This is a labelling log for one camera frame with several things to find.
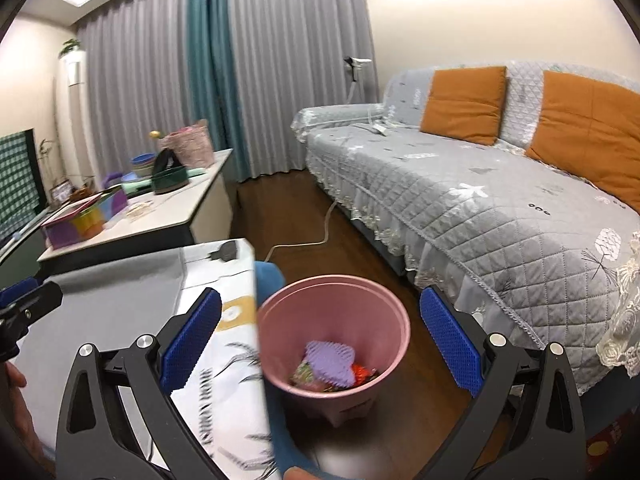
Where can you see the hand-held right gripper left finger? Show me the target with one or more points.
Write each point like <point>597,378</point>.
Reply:
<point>192,340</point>

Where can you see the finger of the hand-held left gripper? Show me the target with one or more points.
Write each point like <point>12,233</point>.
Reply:
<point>42,302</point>
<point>17,291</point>

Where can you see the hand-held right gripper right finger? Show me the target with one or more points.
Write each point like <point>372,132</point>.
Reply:
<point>450,340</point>

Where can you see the red plastic bag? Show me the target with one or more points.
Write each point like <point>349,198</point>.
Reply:
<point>361,374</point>

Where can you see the green snack wrapper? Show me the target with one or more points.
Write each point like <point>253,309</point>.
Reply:
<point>301,374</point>

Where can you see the pink plastic bin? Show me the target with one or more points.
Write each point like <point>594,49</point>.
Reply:
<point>310,320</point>

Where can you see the purple foam net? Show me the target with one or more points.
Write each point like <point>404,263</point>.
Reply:
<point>330,362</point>

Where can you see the person's left hand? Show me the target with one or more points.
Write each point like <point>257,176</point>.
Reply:
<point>12,410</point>

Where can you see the dark green cabinet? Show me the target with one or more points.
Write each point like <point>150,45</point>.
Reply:
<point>20,260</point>

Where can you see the white printed tablecloth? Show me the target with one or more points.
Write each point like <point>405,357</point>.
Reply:
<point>235,375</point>

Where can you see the grey mat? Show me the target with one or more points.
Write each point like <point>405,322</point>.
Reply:
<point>115,300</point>

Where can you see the colourful box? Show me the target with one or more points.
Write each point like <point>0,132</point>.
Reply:
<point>80,225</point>

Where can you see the green checked cloth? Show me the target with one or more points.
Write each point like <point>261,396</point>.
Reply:
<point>17,180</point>

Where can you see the brown teapot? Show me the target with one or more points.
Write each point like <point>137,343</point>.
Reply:
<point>80,195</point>

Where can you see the sofa with grey quilted cover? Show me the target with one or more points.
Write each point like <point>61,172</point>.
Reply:
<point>450,220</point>

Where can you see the clear bag of small bits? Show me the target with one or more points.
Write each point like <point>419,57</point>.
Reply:
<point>139,209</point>

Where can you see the potted bamboo plant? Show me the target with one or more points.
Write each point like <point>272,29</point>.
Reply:
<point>46,157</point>

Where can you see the purple bowl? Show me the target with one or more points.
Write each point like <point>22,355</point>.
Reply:
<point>113,180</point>

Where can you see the stack of coloured bowls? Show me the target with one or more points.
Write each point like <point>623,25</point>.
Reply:
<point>142,165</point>

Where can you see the white standing air conditioner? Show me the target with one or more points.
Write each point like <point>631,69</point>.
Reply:
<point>70,115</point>

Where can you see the pink lace basket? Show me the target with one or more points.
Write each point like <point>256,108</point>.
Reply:
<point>192,145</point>

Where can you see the white power strip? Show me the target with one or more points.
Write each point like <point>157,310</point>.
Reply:
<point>380,129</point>

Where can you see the orange cushion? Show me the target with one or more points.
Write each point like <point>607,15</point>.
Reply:
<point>590,135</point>
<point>465,105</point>

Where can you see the grey curtain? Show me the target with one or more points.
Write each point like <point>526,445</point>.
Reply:
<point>135,75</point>
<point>300,60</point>

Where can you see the small green plant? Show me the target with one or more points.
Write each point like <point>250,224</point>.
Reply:
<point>70,47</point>

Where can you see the teal curtain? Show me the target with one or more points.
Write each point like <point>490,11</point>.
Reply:
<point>215,70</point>

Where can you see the white floor stand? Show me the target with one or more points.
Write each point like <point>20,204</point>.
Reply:
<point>356,67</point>

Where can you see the small photo frame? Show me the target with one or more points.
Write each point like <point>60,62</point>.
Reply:
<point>61,191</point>

